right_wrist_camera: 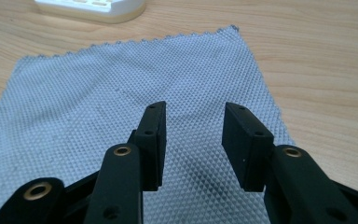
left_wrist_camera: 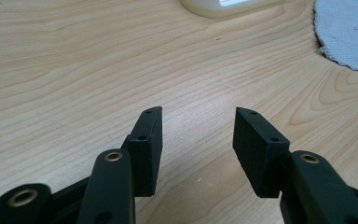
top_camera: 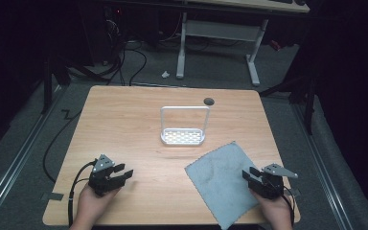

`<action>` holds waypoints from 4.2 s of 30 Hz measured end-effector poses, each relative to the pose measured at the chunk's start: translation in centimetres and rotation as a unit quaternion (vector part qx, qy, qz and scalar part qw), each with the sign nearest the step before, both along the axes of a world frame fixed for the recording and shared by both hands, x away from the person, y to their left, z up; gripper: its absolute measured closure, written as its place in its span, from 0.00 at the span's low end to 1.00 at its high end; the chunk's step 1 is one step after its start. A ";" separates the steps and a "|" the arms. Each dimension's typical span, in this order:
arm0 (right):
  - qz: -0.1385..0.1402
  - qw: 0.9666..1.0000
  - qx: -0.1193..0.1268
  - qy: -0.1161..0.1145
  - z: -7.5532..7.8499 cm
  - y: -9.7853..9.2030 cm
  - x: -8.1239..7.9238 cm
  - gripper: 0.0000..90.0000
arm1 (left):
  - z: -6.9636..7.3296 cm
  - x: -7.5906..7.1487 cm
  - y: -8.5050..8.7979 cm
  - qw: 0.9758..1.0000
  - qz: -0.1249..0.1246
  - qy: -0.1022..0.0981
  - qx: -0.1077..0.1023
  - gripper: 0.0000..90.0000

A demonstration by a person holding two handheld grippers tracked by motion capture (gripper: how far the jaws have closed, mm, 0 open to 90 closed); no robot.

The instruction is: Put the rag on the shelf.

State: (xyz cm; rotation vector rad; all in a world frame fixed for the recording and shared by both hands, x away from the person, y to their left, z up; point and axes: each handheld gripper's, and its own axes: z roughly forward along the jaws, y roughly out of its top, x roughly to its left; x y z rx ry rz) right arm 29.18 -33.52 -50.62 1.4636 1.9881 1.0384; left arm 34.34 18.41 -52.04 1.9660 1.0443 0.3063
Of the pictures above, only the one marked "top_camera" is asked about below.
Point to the person's right hand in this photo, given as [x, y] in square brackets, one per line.
[276, 211]

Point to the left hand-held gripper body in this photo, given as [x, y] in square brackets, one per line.
[101, 179]

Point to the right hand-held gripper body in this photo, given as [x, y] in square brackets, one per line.
[271, 182]

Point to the metal floor rail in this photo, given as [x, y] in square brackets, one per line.
[16, 159]
[322, 172]

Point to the grey cloth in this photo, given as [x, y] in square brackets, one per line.
[220, 185]

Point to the white-legged desk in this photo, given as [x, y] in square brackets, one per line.
[223, 30]

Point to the crumpled white paper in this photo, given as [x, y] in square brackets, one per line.
[165, 74]

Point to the black stand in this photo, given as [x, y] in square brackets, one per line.
[300, 92]
[57, 76]

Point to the grey tape piece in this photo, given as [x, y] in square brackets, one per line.
[53, 196]

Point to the white towel rack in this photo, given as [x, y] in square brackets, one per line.
[182, 135]

